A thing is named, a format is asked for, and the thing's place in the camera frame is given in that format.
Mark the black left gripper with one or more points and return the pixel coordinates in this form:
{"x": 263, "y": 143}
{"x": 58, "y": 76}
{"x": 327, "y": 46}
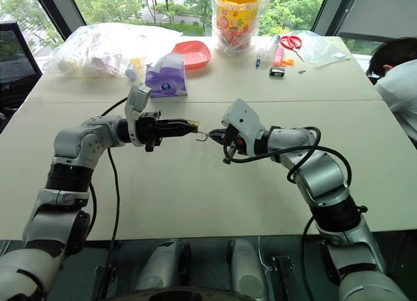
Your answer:
{"x": 146, "y": 128}

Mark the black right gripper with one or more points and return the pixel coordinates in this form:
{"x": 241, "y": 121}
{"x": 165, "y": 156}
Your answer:
{"x": 232, "y": 138}

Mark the small metal hook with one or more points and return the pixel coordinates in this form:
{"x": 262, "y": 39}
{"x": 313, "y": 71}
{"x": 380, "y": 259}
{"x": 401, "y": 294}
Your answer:
{"x": 193, "y": 125}

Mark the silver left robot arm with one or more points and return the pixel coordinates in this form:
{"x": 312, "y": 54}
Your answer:
{"x": 70, "y": 143}

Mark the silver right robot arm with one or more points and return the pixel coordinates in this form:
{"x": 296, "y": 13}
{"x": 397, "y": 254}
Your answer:
{"x": 322, "y": 174}

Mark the purple tissue pack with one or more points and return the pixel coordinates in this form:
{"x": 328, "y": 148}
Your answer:
{"x": 166, "y": 77}

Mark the yellow blue bottle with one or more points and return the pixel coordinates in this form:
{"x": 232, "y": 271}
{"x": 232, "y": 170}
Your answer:
{"x": 133, "y": 69}

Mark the coral plastic tray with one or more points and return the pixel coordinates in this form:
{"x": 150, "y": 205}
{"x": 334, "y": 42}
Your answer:
{"x": 193, "y": 53}

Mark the blue white pen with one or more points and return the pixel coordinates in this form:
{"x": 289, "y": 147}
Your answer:
{"x": 258, "y": 61}

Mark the small black box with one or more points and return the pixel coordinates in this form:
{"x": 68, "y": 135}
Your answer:
{"x": 277, "y": 72}

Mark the pink eraser block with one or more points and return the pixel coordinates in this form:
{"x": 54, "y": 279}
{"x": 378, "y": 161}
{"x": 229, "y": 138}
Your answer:
{"x": 279, "y": 56}

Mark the small orange plastic piece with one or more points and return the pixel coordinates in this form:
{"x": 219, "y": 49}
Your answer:
{"x": 287, "y": 62}

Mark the clear plastic tube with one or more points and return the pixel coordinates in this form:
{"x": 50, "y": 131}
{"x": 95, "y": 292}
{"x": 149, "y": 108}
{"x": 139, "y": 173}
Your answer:
{"x": 269, "y": 47}

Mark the small silver metal keys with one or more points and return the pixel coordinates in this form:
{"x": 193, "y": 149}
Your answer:
{"x": 302, "y": 71}

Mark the large clear plastic bag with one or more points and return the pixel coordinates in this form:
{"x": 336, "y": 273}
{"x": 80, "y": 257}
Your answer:
{"x": 97, "y": 50}

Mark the candy jar with orange lid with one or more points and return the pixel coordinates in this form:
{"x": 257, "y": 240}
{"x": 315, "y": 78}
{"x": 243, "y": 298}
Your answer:
{"x": 237, "y": 19}

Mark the small clear plastic bag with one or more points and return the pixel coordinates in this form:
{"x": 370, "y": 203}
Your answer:
{"x": 321, "y": 50}

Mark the grey rounded robot leg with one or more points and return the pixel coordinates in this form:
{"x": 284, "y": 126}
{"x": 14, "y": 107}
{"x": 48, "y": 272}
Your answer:
{"x": 163, "y": 265}
{"x": 246, "y": 268}

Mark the black mesh office chair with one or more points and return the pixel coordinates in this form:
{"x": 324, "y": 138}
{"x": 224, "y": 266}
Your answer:
{"x": 14, "y": 63}

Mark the person in white shirt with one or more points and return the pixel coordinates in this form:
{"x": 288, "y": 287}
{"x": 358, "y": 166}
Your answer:
{"x": 399, "y": 76}

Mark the grey roller blind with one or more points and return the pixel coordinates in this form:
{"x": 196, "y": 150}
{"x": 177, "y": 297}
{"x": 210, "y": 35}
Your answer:
{"x": 378, "y": 11}

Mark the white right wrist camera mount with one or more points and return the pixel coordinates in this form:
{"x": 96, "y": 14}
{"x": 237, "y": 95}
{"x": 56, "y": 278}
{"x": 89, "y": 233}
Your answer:
{"x": 244, "y": 117}

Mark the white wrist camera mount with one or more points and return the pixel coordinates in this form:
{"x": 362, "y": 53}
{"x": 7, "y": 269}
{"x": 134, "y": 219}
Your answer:
{"x": 244, "y": 117}
{"x": 135, "y": 100}

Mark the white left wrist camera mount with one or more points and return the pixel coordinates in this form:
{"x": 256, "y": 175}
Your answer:
{"x": 135, "y": 100}

